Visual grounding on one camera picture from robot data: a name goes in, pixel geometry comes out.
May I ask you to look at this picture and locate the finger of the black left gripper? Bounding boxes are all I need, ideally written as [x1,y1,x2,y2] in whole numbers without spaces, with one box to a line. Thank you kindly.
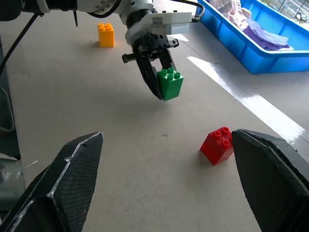
[158,49,178,73]
[136,56,164,101]

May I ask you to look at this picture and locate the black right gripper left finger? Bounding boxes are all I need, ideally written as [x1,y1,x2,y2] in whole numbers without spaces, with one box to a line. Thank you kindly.
[0,131,104,232]

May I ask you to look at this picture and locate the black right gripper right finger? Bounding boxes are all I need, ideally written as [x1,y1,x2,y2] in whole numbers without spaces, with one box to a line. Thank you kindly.
[231,129,309,232]

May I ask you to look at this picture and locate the green toy building block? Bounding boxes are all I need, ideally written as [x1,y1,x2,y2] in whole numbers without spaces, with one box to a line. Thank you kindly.
[156,67,184,102]

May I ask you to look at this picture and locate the orange toy building block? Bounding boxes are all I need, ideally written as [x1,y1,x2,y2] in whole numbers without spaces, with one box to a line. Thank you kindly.
[97,22,115,48]

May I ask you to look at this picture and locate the red toy building block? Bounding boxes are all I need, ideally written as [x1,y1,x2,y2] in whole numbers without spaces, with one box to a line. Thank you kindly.
[199,126,235,167]

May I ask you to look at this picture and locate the grey robot body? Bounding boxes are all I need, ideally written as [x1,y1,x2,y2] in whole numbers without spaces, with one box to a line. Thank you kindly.
[0,31,25,218]

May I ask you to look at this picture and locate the blue plastic bin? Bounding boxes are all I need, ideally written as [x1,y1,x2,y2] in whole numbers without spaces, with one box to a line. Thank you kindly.
[194,0,309,74]

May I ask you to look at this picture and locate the pink knitted cloth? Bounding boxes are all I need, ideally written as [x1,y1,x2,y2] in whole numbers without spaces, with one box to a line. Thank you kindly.
[208,0,253,29]

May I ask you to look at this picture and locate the purple cloth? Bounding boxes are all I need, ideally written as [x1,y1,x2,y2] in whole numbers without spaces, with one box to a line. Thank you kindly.
[242,26,294,52]

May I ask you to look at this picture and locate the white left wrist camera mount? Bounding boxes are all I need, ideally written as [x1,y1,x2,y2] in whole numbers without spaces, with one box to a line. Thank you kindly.
[124,12,193,45]

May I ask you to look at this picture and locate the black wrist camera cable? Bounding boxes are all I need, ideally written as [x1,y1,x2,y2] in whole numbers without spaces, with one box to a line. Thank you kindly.
[169,0,205,23]

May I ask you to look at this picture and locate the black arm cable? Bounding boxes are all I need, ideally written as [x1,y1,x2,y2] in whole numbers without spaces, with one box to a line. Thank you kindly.
[0,13,41,76]

